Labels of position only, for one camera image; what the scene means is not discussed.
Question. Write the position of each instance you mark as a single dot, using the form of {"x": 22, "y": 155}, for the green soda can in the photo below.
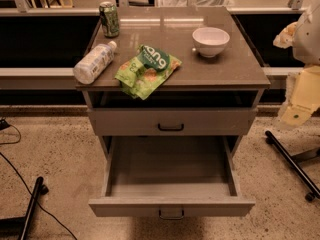
{"x": 109, "y": 19}

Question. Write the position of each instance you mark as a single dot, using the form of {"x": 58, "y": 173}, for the closed grey top drawer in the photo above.
{"x": 170, "y": 122}

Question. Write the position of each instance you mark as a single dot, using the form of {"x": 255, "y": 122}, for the green rice chip bag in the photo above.
{"x": 143, "y": 74}

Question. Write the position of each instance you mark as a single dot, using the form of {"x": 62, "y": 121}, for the white ceramic bowl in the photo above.
{"x": 210, "y": 41}

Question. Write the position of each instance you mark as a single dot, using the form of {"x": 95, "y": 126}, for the open grey middle drawer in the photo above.
{"x": 170, "y": 178}

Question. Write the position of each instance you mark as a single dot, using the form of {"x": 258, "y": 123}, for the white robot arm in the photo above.
{"x": 303, "y": 88}

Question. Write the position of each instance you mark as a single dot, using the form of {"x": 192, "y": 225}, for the black stand leg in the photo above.
{"x": 294, "y": 161}
{"x": 20, "y": 226}

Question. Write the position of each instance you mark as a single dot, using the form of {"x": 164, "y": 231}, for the black stand leg right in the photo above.
{"x": 294, "y": 161}

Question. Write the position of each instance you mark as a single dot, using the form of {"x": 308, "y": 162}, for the clear plastic water bottle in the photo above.
{"x": 88, "y": 69}

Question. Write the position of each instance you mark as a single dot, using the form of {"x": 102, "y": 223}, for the black stand leg left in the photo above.
{"x": 20, "y": 226}

